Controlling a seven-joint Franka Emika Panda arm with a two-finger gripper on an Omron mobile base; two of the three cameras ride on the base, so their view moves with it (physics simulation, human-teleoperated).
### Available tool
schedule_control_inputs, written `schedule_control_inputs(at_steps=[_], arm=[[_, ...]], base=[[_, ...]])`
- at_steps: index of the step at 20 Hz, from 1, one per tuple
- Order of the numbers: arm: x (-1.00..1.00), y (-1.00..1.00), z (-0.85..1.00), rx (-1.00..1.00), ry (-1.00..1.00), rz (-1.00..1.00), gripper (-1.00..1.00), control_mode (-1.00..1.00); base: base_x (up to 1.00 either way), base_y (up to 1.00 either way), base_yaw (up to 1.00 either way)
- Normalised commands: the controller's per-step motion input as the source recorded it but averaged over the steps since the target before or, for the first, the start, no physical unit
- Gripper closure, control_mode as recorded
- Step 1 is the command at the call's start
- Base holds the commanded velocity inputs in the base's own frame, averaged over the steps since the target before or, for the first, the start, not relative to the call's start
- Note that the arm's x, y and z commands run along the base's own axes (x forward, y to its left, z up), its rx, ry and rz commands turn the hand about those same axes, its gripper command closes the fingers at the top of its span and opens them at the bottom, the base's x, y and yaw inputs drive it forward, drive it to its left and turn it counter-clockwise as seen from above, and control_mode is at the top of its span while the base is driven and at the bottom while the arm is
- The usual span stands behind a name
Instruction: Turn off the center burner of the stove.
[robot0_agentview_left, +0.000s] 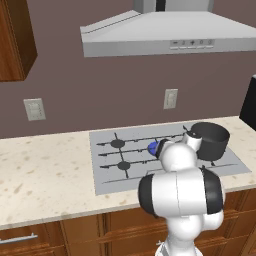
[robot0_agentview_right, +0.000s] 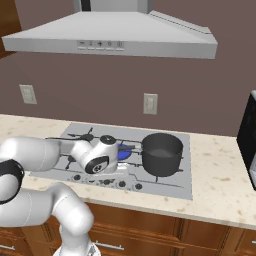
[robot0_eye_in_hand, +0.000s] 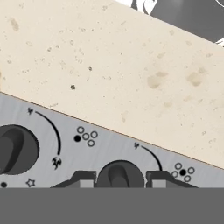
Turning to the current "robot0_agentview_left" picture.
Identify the black appliance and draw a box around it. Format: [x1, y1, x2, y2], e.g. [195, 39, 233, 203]
[238, 74, 256, 132]

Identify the brown wooden cupboard door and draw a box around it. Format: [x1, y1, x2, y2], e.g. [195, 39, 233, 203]
[61, 213, 105, 256]
[196, 188, 256, 256]
[105, 205, 169, 256]

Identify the silver drawer handle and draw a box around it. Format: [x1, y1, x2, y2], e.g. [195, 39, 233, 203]
[0, 233, 39, 246]

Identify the brown wooden drawer front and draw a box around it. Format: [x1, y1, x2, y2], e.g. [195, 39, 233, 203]
[0, 222, 65, 251]

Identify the dark grey cooking pot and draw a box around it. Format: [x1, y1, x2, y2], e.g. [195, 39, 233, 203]
[191, 121, 231, 162]

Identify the white wall light switch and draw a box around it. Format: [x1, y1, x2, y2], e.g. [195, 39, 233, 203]
[163, 88, 179, 110]

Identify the brown wooden wall cabinet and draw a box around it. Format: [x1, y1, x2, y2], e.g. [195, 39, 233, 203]
[0, 0, 38, 83]

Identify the silver range hood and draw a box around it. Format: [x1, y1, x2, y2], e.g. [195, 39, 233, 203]
[79, 0, 256, 58]

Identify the grey stove hob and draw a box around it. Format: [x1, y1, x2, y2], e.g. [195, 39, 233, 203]
[88, 121, 252, 196]

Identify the white wall outlet plate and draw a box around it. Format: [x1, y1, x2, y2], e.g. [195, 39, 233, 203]
[23, 97, 47, 122]

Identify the blue burner flame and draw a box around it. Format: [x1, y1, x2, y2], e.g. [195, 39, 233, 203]
[147, 141, 161, 156]

